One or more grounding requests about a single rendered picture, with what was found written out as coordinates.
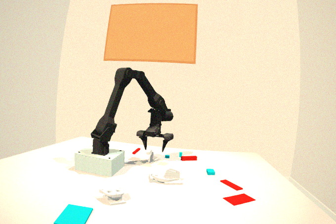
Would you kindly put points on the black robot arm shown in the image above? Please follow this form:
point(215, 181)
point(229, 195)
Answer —
point(106, 125)

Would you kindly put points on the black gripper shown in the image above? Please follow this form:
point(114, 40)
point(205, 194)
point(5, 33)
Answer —
point(167, 136)

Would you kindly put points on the cyan flat rectangular plate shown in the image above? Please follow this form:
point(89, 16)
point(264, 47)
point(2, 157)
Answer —
point(74, 214)

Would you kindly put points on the cyan rectangular block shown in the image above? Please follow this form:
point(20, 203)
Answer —
point(210, 172)

